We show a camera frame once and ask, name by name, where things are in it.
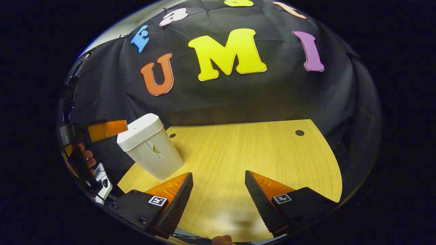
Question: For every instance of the black computer mouse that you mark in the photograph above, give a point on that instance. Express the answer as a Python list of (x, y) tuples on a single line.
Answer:
[(105, 183)]

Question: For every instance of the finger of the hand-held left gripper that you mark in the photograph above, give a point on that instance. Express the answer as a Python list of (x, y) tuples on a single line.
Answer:
[(102, 131)]

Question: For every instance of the white side table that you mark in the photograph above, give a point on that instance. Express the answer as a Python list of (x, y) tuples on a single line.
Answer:
[(101, 172)]

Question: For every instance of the wooden desktop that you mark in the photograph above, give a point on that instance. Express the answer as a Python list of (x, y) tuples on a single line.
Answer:
[(245, 149)]

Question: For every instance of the white desktop garbage bin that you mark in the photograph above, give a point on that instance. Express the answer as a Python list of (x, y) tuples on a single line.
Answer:
[(153, 153)]

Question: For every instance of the black backdrop cloth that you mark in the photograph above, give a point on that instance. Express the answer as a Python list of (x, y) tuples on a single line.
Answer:
[(238, 98)]

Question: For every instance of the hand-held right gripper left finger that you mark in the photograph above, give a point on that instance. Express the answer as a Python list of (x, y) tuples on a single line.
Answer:
[(177, 204)]

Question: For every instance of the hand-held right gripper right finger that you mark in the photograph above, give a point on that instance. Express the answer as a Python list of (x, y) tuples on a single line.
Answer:
[(262, 204)]

